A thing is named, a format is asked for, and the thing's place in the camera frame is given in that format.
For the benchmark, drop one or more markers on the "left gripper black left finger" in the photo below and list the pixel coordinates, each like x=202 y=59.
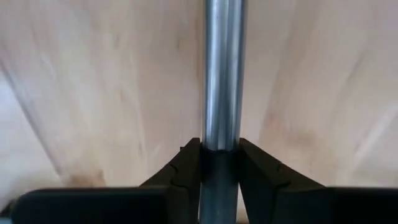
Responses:
x=186 y=186

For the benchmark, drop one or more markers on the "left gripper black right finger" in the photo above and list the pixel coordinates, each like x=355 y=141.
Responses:
x=258 y=186

